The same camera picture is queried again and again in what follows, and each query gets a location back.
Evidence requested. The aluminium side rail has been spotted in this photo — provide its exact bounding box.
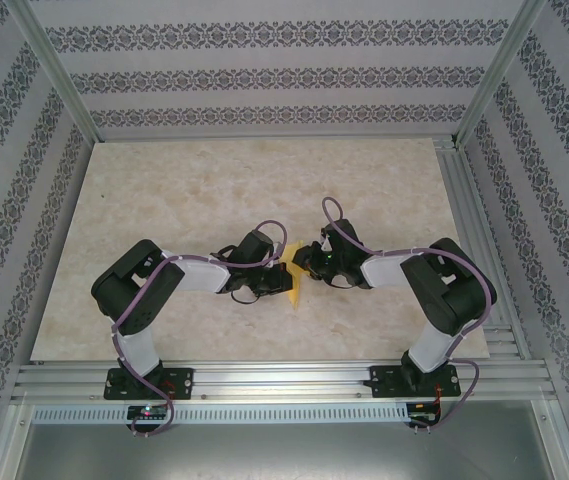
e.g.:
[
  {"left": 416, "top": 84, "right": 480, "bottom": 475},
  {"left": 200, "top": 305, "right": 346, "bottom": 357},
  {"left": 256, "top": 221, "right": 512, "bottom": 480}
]
[{"left": 433, "top": 137, "right": 523, "bottom": 361}]

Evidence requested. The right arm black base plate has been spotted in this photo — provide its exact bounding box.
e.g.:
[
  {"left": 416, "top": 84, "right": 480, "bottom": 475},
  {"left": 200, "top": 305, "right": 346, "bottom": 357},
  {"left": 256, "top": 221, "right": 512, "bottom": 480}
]
[{"left": 369, "top": 364, "right": 463, "bottom": 400}]

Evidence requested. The yellow paper sheet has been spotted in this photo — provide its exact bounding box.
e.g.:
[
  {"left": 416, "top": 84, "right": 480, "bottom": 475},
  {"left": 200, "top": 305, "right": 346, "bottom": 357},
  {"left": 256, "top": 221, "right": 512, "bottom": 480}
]
[{"left": 281, "top": 239, "right": 308, "bottom": 311}]

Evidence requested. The aluminium mounting rail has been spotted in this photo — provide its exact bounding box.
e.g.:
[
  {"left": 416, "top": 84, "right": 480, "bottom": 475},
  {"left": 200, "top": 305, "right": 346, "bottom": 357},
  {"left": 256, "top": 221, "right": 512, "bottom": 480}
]
[{"left": 11, "top": 357, "right": 550, "bottom": 405}]

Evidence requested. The slotted grey cable duct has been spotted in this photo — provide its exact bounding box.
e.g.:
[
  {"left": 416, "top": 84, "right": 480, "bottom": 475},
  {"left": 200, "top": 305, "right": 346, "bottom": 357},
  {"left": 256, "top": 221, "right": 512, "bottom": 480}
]
[{"left": 31, "top": 403, "right": 443, "bottom": 426}]

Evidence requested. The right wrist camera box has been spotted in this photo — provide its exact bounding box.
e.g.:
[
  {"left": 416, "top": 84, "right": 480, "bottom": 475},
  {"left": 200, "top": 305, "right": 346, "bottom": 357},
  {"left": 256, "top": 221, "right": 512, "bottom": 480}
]
[{"left": 317, "top": 218, "right": 360, "bottom": 251}]

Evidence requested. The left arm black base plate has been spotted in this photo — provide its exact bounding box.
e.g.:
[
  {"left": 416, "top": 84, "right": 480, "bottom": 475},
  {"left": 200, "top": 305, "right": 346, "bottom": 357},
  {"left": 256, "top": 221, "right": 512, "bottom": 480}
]
[{"left": 103, "top": 367, "right": 195, "bottom": 401}]

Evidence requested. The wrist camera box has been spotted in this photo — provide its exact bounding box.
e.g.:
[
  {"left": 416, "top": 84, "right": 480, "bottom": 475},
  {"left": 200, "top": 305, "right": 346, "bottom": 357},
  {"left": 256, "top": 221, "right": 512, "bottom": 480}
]
[
  {"left": 236, "top": 228, "right": 275, "bottom": 264},
  {"left": 317, "top": 218, "right": 360, "bottom": 251}
]

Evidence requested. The aluminium frame post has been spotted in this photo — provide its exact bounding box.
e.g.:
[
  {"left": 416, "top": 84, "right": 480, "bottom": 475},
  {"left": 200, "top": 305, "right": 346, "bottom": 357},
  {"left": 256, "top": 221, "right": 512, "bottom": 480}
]
[
  {"left": 15, "top": 0, "right": 101, "bottom": 145},
  {"left": 533, "top": 399, "right": 569, "bottom": 480},
  {"left": 453, "top": 0, "right": 550, "bottom": 149},
  {"left": 0, "top": 403, "right": 33, "bottom": 480}
]

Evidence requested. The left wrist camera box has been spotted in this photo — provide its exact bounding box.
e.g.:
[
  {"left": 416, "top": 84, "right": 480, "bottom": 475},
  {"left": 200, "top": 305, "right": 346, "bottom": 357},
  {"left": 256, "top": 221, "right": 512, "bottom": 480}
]
[{"left": 236, "top": 228, "right": 275, "bottom": 264}]

